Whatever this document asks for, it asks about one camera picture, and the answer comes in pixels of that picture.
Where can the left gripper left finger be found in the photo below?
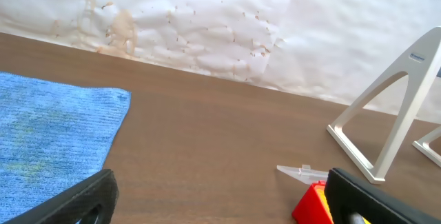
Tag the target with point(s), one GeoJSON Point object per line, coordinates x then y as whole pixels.
{"type": "Point", "coordinates": [91, 196]}

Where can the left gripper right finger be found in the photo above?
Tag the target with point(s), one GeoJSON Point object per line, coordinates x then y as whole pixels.
{"type": "Point", "coordinates": [361, 196]}

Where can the red and yellow tip box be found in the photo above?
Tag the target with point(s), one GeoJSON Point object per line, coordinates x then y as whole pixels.
{"type": "Point", "coordinates": [310, 206]}

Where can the blue cloth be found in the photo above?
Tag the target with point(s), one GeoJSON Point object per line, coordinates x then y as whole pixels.
{"type": "Point", "coordinates": [51, 131]}

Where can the white and blue stand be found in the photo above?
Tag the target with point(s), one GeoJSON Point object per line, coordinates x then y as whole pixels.
{"type": "Point", "coordinates": [413, 89]}

